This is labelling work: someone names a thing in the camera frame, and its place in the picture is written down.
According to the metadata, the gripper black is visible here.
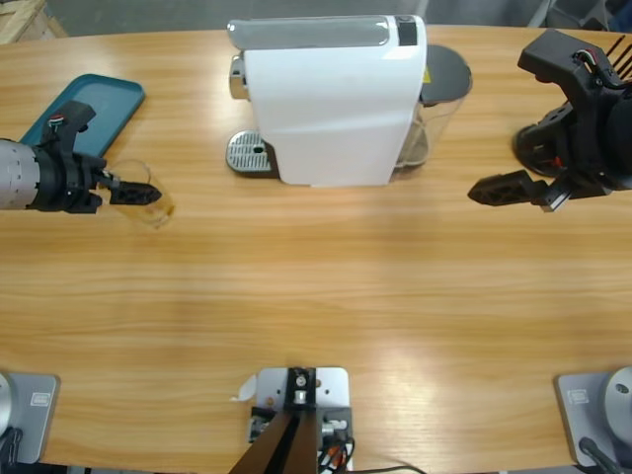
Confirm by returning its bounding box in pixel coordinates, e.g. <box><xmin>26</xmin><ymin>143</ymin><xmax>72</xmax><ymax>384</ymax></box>
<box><xmin>467</xmin><ymin>96</ymin><xmax>614</xmax><ymax>214</ymax></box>
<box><xmin>34</xmin><ymin>141</ymin><xmax>163</xmax><ymax>216</ymax></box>

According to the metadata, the clear drinking glass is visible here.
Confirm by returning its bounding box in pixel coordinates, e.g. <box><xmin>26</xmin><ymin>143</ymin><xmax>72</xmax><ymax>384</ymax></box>
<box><xmin>102</xmin><ymin>158</ymin><xmax>177</xmax><ymax>231</ymax></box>

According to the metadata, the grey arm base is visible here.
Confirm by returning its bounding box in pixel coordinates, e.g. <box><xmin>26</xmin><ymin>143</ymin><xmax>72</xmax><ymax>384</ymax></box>
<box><xmin>0</xmin><ymin>372</ymin><xmax>61</xmax><ymax>465</ymax></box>
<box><xmin>555</xmin><ymin>365</ymin><xmax>632</xmax><ymax>468</ymax></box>

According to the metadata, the white capsule coffee machine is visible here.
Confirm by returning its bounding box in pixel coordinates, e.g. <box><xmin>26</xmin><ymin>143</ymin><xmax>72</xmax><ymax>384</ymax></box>
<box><xmin>227</xmin><ymin>14</ymin><xmax>430</xmax><ymax>190</ymax></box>

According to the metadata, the black capsule holder with rods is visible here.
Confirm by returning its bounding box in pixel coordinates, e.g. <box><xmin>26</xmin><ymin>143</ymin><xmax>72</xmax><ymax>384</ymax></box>
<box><xmin>512</xmin><ymin>34</ymin><xmax>632</xmax><ymax>177</ymax></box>

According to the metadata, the teal plastic tray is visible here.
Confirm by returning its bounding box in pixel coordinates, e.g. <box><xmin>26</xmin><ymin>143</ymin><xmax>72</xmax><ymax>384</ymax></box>
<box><xmin>19</xmin><ymin>73</ymin><xmax>146</xmax><ymax>160</ymax></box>

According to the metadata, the clear water tank dark lid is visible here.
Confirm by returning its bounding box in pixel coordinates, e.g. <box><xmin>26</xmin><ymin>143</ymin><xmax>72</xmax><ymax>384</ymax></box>
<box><xmin>399</xmin><ymin>42</ymin><xmax>474</xmax><ymax>172</ymax></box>

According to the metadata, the drip tray with metal grille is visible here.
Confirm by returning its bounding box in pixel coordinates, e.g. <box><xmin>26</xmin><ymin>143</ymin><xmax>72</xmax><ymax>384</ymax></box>
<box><xmin>225</xmin><ymin>129</ymin><xmax>278</xmax><ymax>180</ymax></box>

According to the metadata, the wooden pallet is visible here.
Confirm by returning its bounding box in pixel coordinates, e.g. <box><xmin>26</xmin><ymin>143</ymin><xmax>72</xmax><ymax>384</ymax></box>
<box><xmin>0</xmin><ymin>0</ymin><xmax>68</xmax><ymax>45</ymax></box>

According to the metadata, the white paper tag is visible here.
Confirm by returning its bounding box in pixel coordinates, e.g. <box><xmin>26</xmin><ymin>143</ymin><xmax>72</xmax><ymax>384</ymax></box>
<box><xmin>229</xmin><ymin>373</ymin><xmax>259</xmax><ymax>402</ymax></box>

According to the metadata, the white metal frame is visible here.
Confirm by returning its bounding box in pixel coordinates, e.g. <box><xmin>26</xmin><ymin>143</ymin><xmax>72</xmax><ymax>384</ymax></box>
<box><xmin>525</xmin><ymin>0</ymin><xmax>557</xmax><ymax>29</ymax></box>

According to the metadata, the black base cable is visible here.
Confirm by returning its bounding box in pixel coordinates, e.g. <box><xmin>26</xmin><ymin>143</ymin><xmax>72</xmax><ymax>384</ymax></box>
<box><xmin>578</xmin><ymin>436</ymin><xmax>626</xmax><ymax>474</ymax></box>
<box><xmin>0</xmin><ymin>427</ymin><xmax>24</xmax><ymax>465</ymax></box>

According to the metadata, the dark camera mount post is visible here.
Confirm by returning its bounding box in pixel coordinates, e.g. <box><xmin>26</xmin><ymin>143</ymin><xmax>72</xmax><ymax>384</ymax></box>
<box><xmin>229</xmin><ymin>366</ymin><xmax>320</xmax><ymax>474</ymax></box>

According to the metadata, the black cable at mount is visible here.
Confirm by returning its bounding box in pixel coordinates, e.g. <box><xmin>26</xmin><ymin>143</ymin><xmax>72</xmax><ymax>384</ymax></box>
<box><xmin>315</xmin><ymin>436</ymin><xmax>426</xmax><ymax>474</ymax></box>

